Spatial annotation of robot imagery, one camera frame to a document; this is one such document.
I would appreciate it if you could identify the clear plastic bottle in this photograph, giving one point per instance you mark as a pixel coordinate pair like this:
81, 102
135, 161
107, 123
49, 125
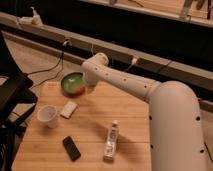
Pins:
111, 142

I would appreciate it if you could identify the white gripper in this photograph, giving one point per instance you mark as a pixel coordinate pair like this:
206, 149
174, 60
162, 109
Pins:
89, 87

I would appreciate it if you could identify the black office chair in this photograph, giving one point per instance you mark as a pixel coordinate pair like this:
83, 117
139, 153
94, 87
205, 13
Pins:
15, 90

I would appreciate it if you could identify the red orange pepper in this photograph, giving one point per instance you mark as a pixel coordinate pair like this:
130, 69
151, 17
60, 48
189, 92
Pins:
79, 90

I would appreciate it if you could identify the green ceramic bowl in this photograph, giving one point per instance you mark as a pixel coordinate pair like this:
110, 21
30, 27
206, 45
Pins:
70, 82

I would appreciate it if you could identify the white wall plug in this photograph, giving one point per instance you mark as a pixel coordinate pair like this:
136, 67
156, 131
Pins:
134, 61

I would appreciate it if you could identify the white rectangular block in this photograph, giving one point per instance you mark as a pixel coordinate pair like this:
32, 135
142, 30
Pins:
68, 109

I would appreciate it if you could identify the black smartphone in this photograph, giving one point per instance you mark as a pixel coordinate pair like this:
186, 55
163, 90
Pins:
71, 148

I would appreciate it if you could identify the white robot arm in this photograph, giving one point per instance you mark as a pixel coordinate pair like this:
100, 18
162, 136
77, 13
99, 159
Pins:
176, 135

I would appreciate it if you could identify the white paper cup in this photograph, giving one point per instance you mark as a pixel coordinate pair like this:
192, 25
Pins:
48, 115

